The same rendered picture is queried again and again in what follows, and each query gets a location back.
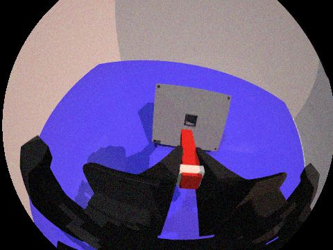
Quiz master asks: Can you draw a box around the red peg with grey band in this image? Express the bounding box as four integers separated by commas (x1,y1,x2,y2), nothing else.
177,128,205,190

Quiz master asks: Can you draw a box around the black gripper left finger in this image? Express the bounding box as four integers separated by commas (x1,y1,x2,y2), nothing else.
83,145,183,236

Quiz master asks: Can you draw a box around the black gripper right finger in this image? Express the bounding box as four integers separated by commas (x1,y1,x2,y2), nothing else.
195,147,287,237

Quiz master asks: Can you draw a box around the grey sloped panel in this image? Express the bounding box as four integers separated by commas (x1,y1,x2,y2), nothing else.
152,83,231,151

